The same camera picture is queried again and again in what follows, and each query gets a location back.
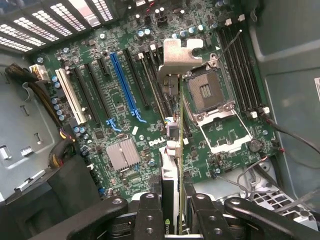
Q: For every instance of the round coin battery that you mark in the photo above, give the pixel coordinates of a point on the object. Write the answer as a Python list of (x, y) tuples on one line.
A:
[(254, 145)]

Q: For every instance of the green motherboard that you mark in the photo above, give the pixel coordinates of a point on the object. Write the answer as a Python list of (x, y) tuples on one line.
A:
[(116, 100)]

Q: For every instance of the white expansion slot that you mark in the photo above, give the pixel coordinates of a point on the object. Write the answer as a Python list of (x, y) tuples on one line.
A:
[(70, 97)]

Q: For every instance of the silver chipset heatsink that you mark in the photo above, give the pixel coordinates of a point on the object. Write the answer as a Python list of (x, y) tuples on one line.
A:
[(122, 153)]

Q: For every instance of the perforated metal drive cage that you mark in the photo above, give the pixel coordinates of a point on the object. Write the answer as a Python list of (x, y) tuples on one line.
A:
[(260, 170)]

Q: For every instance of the blue expansion slot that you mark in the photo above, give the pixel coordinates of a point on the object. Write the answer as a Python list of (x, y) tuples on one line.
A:
[(123, 80)]

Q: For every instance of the metal socket cover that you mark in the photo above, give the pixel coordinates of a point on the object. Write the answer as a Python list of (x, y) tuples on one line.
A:
[(225, 147)]

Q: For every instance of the CPU socket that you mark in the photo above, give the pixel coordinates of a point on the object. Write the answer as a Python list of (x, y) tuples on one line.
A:
[(207, 90)]

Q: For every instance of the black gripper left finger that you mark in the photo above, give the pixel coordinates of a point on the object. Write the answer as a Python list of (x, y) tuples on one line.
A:
[(148, 217)]

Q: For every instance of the black expansion slot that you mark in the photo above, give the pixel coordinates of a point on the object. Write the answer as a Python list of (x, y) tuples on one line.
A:
[(136, 77), (97, 90), (86, 95)]

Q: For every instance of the open black PC case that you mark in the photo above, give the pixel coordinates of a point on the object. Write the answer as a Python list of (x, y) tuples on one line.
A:
[(287, 62)]

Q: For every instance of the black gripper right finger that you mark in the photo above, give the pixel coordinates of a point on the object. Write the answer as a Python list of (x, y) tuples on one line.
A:
[(207, 220)]

